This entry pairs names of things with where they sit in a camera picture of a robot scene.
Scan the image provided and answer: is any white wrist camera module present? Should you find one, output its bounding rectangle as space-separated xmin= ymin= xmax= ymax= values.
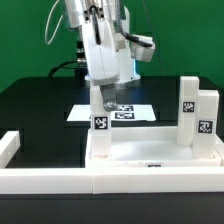
xmin=131 ymin=35 xmax=156 ymax=62

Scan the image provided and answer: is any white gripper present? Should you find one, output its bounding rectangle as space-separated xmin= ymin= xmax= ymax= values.
xmin=82 ymin=20 xmax=119 ymax=112

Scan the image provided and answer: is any fiducial marker sheet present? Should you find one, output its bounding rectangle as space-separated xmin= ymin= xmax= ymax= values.
xmin=67 ymin=104 xmax=156 ymax=121

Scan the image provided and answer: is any white desk tabletop panel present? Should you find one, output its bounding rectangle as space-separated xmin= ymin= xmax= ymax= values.
xmin=85 ymin=126 xmax=222 ymax=168

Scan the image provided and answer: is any grey looped cable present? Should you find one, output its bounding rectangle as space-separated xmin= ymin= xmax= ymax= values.
xmin=44 ymin=0 xmax=68 ymax=46

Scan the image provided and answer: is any white U-shaped obstacle fence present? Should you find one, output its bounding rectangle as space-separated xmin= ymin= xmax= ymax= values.
xmin=0 ymin=131 xmax=224 ymax=194

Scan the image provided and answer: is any black cable on table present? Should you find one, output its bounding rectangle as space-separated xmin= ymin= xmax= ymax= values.
xmin=47 ymin=59 xmax=88 ymax=78

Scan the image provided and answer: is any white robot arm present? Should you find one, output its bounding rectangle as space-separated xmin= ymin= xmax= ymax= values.
xmin=64 ymin=0 xmax=139 ymax=112

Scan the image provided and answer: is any black camera stand pole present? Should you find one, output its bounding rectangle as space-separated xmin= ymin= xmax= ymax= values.
xmin=76 ymin=35 xmax=88 ymax=80

